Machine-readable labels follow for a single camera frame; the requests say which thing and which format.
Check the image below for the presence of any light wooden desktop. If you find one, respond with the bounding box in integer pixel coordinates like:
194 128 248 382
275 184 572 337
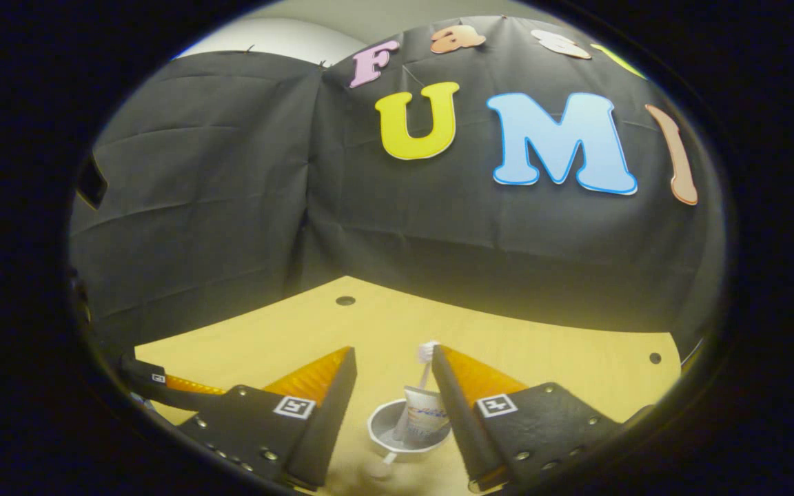
134 276 684 496

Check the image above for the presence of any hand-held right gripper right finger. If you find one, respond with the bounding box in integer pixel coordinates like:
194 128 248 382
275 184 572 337
431 344 625 491

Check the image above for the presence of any white toothpaste tube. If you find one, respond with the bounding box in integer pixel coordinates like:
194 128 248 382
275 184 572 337
403 386 450 445

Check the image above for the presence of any black backdrop cloth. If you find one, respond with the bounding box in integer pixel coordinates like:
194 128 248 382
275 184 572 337
70 15 725 359

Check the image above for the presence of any white toothbrush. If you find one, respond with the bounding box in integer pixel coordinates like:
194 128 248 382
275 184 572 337
392 341 439 442

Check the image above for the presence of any white cup with wooden handle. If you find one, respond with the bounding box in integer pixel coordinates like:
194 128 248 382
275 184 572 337
367 398 453 479

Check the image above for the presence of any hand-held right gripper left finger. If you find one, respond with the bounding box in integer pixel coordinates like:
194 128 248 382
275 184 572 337
176 347 358 490

